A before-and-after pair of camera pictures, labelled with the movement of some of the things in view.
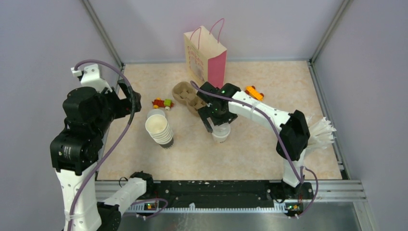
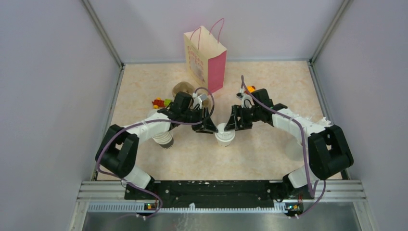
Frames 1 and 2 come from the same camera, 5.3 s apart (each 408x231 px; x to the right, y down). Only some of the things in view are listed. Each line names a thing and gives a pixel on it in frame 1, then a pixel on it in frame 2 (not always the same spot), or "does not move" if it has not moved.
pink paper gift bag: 207,58 does not move
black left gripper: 125,104 to 208,127
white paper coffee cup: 221,139 to 224,144
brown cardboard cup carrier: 184,93 does not move
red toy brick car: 167,103 does not move
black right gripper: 206,112 to 234,123
